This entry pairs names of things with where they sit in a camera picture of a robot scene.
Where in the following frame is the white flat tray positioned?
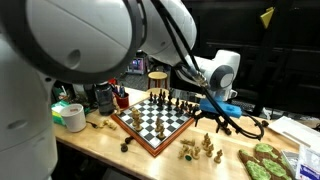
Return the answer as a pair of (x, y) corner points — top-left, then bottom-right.
(267, 115), (320, 151)

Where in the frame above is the red framed chess board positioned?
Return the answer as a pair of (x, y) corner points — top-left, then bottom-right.
(110, 94), (198, 158)

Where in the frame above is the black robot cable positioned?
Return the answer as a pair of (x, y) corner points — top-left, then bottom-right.
(149, 0), (266, 141)

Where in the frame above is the black pen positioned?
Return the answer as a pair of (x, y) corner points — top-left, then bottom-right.
(111, 84), (120, 98)

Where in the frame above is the plastic bag blue label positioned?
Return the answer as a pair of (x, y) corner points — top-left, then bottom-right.
(294, 144), (320, 180)

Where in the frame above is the low round wooden stool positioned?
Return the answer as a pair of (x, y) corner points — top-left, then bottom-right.
(145, 87), (169, 98)

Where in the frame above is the blue pen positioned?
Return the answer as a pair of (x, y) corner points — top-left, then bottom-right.
(118, 83), (126, 98)

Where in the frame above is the white paper cup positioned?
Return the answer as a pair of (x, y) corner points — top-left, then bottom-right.
(59, 103), (88, 133)

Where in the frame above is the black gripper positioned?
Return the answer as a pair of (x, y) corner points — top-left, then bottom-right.
(193, 111), (232, 133)

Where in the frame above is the black keyboard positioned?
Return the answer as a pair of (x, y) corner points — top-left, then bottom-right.
(238, 99), (264, 114)

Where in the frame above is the red pen cup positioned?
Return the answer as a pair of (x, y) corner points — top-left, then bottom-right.
(114, 92), (130, 109)

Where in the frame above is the brown green patterned mat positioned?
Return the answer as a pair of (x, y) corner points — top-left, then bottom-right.
(237, 148), (273, 180)
(253, 142), (294, 180)

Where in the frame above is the yellow triangular sign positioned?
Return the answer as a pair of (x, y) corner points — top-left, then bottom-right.
(259, 6), (276, 29)

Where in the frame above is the green plastic package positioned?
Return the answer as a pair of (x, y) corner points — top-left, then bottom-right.
(50, 100), (71, 127)

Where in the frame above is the purple lit 3D printer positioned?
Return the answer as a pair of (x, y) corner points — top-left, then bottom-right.
(128, 57), (148, 75)

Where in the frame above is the black tripod stand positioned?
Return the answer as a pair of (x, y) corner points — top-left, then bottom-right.
(251, 0), (284, 118)

